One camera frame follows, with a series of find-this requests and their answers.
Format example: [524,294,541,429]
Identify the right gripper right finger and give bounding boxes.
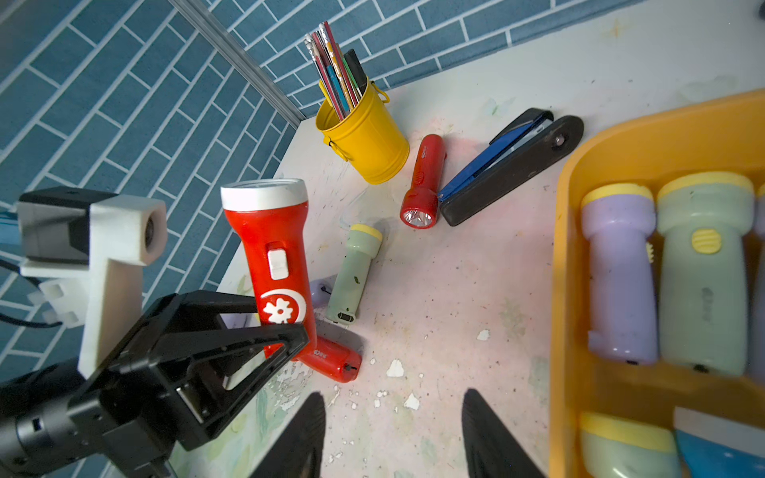
[461,388,544,478]

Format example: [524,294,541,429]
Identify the purple flashlight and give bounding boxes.
[749,186,764,386]
[310,275,337,308]
[581,183,659,366]

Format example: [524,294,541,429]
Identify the green flashlight yellow button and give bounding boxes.
[657,171,755,376]

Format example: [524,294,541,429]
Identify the yellow pen cup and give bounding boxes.
[315,81,410,184]

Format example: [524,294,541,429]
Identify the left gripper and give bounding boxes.
[69,290,309,477]

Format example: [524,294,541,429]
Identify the small red flashlight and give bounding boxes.
[400,135,447,229]

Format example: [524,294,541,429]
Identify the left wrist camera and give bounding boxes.
[17,186,169,378]

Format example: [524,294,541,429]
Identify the pens in cup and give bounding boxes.
[304,22,368,121]

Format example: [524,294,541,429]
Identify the red flashlight white rim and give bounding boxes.
[220,178,317,360]

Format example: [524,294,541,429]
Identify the blue black stapler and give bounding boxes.
[437,108,585,227]

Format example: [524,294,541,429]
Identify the yellow plastic tray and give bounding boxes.
[548,88,765,478]

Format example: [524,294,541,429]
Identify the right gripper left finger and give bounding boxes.
[250,392,326,478]

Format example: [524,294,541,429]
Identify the blue white flashlight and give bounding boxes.
[673,407,764,477]

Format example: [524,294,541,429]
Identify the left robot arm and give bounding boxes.
[1,291,309,477]

